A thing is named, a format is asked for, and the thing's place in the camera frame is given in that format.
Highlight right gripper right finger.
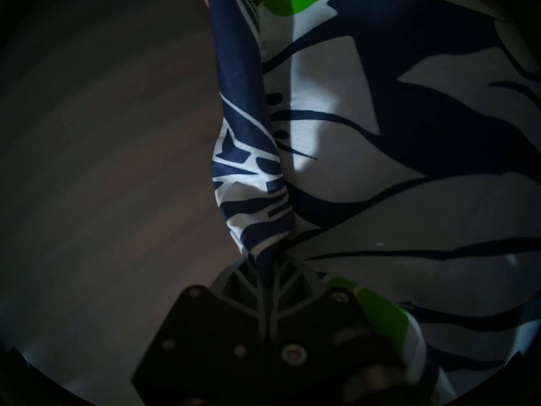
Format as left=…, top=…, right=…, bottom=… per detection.
left=270, top=254, right=327, bottom=339

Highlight floral print shorts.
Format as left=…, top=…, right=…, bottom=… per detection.
left=205, top=0, right=541, bottom=406

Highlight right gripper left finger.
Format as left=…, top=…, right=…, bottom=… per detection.
left=210, top=257, right=268, bottom=339

